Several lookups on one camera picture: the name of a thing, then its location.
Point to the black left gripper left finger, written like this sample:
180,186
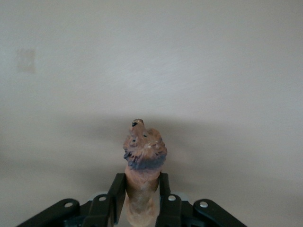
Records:
101,210

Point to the brown lion statue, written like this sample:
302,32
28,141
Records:
142,189

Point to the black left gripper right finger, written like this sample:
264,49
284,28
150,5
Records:
172,210

